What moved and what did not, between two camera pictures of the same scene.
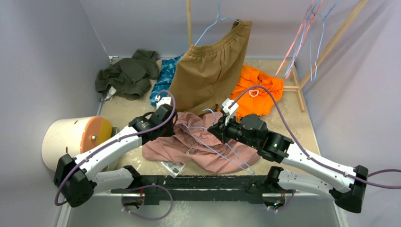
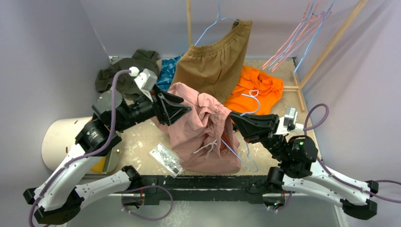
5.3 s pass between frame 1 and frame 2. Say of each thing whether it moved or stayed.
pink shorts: moved
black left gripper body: moved
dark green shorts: stayed
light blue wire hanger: moved
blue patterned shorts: stayed
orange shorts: stayed
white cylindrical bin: stayed
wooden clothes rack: stayed
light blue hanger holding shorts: stayed
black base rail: stayed
